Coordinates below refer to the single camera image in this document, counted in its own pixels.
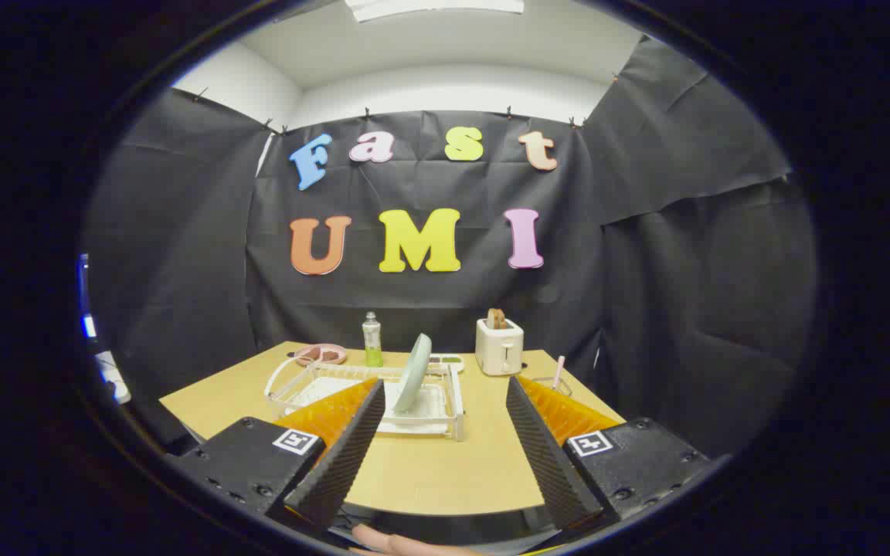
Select white wire dish rack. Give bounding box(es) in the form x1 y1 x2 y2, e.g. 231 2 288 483
263 355 467 442

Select pink plate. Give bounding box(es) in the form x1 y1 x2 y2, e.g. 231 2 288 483
294 344 348 367

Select cream toaster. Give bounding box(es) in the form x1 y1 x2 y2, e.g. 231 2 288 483
475 317 525 377

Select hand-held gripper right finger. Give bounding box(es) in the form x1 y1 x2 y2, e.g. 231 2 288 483
505 375 712 532

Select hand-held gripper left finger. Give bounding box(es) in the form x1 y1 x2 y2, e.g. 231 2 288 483
171 377 386 534

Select green liquid clear bottle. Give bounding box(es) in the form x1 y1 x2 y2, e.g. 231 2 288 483
362 311 384 368

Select pale green plate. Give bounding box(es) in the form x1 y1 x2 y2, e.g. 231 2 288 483
393 333 433 414

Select black backdrop cloth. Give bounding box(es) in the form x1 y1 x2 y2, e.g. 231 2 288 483
82 35 817 464

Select ceiling light panel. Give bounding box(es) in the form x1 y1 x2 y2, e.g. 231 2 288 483
345 0 525 22

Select bright screen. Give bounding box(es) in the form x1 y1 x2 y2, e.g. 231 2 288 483
78 253 98 341

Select white drip tray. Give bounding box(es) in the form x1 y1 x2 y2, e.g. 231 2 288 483
290 376 450 433

